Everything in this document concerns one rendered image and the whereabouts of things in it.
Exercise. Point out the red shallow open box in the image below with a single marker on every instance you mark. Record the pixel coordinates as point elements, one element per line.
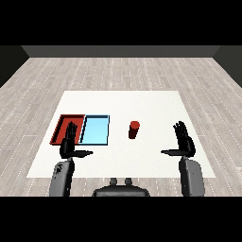
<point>64,129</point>

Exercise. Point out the red can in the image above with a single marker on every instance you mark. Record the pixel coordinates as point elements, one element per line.
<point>133,129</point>

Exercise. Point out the dark grey robot body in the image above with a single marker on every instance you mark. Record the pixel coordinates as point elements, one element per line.
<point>121,189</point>

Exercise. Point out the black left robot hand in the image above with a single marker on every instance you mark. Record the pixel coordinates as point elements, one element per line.
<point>67,147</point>

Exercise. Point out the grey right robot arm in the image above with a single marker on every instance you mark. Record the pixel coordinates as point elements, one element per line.
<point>192,177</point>

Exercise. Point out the light blue shallow open box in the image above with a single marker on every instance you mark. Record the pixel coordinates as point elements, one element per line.
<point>94,129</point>

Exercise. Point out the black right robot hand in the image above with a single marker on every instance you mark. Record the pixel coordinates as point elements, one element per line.
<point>186,146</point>

